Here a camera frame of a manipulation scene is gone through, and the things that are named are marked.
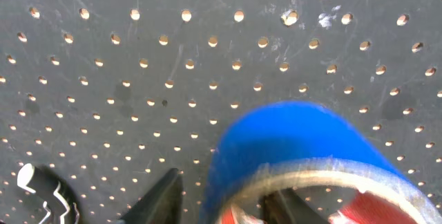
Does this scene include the roll of blue tape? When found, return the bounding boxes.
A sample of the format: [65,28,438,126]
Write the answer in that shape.
[199,100,442,224]

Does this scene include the black pegboard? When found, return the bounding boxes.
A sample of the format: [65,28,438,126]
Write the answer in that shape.
[0,0,442,224]

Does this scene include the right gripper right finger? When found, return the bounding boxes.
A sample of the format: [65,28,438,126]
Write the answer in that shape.
[259,187,329,224]

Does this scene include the pliers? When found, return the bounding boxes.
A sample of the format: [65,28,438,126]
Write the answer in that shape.
[16,162,83,224]

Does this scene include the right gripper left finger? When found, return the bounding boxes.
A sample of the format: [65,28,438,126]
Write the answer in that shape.
[117,167,184,224]

